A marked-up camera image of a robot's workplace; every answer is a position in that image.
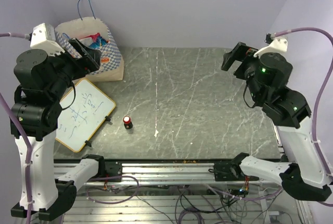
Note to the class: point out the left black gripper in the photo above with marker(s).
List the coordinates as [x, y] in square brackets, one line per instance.
[89, 61]

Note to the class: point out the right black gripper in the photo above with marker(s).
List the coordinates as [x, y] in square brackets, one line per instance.
[241, 52]

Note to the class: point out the blue checkered paper bag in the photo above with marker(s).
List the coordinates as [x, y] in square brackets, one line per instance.
[92, 32]

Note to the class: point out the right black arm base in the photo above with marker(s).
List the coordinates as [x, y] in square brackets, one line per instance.
[222, 172]

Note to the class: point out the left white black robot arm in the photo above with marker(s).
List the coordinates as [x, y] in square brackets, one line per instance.
[43, 79]

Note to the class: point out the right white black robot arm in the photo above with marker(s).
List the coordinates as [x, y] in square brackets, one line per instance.
[266, 73]

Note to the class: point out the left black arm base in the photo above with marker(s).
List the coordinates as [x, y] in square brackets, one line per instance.
[112, 169]

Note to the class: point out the red black small bottle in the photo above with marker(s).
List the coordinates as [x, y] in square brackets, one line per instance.
[127, 122]

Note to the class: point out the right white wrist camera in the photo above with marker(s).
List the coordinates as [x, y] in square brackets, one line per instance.
[278, 45]

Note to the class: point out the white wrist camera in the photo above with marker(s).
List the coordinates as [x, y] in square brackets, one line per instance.
[278, 45]
[43, 37]

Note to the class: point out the small whiteboard with yellow frame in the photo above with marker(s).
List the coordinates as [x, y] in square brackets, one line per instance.
[86, 108]

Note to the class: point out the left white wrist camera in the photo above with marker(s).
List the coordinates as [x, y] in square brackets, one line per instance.
[43, 37]

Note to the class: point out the aluminium rail frame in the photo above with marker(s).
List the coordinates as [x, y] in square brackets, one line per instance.
[169, 174]

